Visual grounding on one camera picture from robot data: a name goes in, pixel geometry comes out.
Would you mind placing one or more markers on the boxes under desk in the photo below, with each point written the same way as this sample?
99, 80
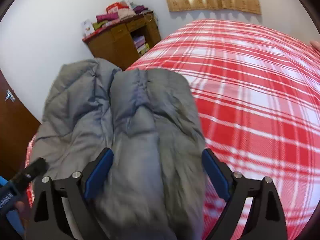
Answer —
141, 45

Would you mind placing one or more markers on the clothes pile on desk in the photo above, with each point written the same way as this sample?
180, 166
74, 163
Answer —
117, 12

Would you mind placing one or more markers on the red plaid bed sheet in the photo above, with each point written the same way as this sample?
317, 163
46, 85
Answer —
256, 91

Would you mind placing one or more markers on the white card on desk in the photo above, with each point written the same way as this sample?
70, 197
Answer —
87, 28

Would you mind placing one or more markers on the brown wooden desk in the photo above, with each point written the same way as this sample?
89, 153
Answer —
115, 43

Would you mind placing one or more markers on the grey puffer jacket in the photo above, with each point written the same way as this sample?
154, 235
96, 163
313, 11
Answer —
148, 118

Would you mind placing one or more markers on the pink floral folded blanket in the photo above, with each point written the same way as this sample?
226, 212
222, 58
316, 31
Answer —
315, 45

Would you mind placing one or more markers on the dark wooden door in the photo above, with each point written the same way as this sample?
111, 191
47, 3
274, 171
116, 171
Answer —
18, 126

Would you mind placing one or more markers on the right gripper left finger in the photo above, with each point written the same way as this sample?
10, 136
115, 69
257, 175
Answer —
63, 209

